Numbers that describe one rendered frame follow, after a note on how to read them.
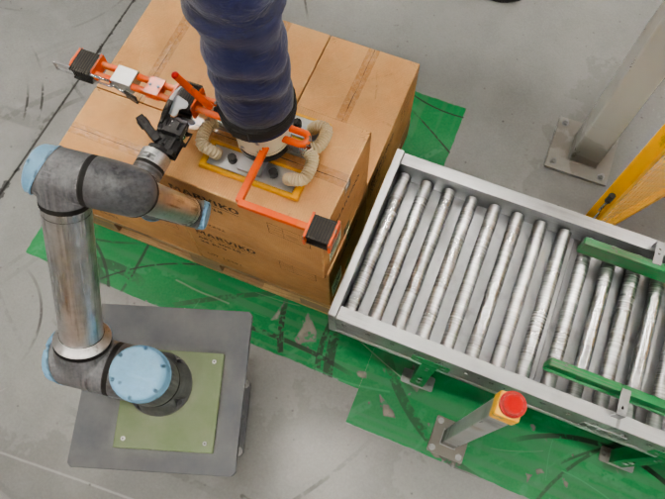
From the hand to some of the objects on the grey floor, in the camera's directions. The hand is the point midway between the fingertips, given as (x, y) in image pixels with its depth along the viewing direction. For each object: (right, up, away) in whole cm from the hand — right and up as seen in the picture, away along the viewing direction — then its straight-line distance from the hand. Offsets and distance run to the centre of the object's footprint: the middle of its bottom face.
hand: (182, 98), depth 195 cm
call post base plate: (+94, -124, +65) cm, 169 cm away
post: (+94, -124, +65) cm, 169 cm away
